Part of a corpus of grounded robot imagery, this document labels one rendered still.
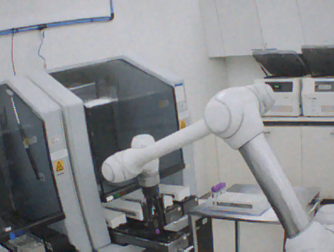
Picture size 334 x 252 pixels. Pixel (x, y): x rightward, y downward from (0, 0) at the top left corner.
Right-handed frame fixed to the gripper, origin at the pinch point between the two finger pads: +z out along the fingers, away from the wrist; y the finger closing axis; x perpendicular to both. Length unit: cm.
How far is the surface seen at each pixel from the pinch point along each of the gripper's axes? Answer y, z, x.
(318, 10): -255, -110, 15
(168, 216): -23.5, 6.5, -12.8
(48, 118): 32, -55, -22
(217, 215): -24.8, 2.7, 16.7
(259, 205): -30.7, -1.8, 37.0
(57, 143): 29, -44, -22
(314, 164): -226, 41, 0
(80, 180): 20.3, -25.0, -22.2
